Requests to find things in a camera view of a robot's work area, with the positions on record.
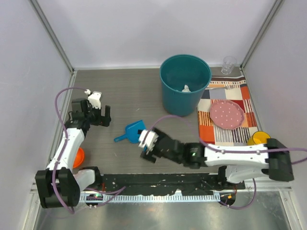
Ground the white cable duct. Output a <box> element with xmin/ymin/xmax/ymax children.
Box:
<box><xmin>79</xmin><ymin>192</ymin><xmax>220</xmax><ymax>204</ymax></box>

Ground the colourful striped placemat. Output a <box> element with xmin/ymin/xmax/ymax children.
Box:
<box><xmin>197</xmin><ymin>75</ymin><xmax>258</xmax><ymax>146</ymax></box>

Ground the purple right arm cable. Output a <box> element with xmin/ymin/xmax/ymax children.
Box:
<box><xmin>143</xmin><ymin>115</ymin><xmax>307</xmax><ymax>210</ymax></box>

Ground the aluminium frame rail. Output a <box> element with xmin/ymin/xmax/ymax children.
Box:
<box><xmin>30</xmin><ymin>172</ymin><xmax>293</xmax><ymax>194</ymax></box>

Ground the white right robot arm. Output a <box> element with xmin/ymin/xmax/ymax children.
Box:
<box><xmin>138</xmin><ymin>128</ymin><xmax>294</xmax><ymax>189</ymax></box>

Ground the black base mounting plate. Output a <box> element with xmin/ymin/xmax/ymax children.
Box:
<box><xmin>74</xmin><ymin>172</ymin><xmax>246</xmax><ymax>196</ymax></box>

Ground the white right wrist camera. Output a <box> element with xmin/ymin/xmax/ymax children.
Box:
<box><xmin>139</xmin><ymin>129</ymin><xmax>158</xmax><ymax>151</ymax></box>

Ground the yellow mug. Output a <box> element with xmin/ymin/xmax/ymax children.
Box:
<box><xmin>247</xmin><ymin>131</ymin><xmax>271</xmax><ymax>146</ymax></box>

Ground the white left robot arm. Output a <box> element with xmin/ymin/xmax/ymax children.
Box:
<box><xmin>35</xmin><ymin>93</ymin><xmax>111</xmax><ymax>208</ymax></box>

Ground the orange plastic bowl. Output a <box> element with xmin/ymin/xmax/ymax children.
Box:
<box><xmin>73</xmin><ymin>148</ymin><xmax>85</xmax><ymax>169</ymax></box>

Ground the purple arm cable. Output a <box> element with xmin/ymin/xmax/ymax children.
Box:
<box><xmin>143</xmin><ymin>115</ymin><xmax>307</xmax><ymax>210</ymax></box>
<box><xmin>51</xmin><ymin>87</ymin><xmax>127</xmax><ymax>215</ymax></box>

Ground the silver fork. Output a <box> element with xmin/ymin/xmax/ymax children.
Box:
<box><xmin>205</xmin><ymin>85</ymin><xmax>236</xmax><ymax>90</ymax></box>

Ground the clear drinking glass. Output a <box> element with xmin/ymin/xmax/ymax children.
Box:
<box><xmin>221</xmin><ymin>56</ymin><xmax>237</xmax><ymax>75</ymax></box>

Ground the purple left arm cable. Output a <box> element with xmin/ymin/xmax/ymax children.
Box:
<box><xmin>51</xmin><ymin>87</ymin><xmax>127</xmax><ymax>215</ymax></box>

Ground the pink dotted plate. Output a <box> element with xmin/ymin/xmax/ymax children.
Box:
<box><xmin>209</xmin><ymin>100</ymin><xmax>245</xmax><ymax>130</ymax></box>

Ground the teal plastic waste bin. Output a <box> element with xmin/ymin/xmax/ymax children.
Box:
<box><xmin>159</xmin><ymin>54</ymin><xmax>212</xmax><ymax>116</ymax></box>

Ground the crumpled white paper scrap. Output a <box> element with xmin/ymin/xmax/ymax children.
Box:
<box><xmin>181</xmin><ymin>85</ymin><xmax>191</xmax><ymax>92</ymax></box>

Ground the blue plastic dustpan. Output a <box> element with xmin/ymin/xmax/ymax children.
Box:
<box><xmin>114</xmin><ymin>120</ymin><xmax>146</xmax><ymax>144</ymax></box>

